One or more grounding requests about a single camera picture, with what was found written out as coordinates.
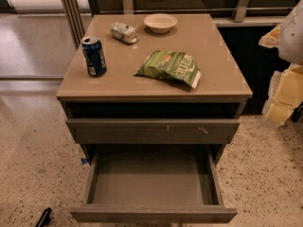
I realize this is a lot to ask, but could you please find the grey drawer cabinet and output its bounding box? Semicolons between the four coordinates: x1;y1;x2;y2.
57;14;252;161

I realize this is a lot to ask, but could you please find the black object on floor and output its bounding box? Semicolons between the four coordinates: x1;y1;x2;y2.
35;208;52;227

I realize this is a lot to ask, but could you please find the crushed silver soda can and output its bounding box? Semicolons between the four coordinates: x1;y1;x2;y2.
110;22;138;44

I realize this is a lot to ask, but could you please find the green chip bag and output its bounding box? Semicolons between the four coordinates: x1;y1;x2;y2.
134;50;201;89

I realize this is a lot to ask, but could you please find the white paper bowl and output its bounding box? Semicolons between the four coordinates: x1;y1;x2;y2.
144;13;177;34

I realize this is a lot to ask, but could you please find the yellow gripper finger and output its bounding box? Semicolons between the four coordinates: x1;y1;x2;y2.
258;24;282;48
264;63;303;126

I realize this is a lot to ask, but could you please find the blue tape piece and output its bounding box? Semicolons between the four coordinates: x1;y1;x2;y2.
81;158;88;165

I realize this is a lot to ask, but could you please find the blue pepsi can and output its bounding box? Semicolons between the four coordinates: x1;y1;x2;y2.
81;36;107;77

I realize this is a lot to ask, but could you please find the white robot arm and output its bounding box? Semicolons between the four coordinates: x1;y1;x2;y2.
258;0;303;129

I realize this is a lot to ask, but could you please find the open grey middle drawer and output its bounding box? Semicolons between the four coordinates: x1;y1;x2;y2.
70;147;237;224

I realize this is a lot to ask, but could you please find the grey top drawer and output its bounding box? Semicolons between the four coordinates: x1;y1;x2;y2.
66;118;240;145

